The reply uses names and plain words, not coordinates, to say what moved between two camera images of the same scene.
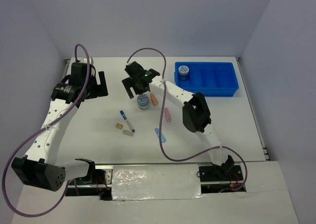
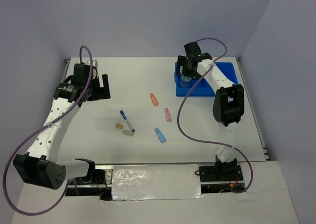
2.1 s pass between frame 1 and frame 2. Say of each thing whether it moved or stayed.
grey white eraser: stayed
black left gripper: stayed
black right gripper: moved
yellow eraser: stayed
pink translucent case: stayed
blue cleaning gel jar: moved
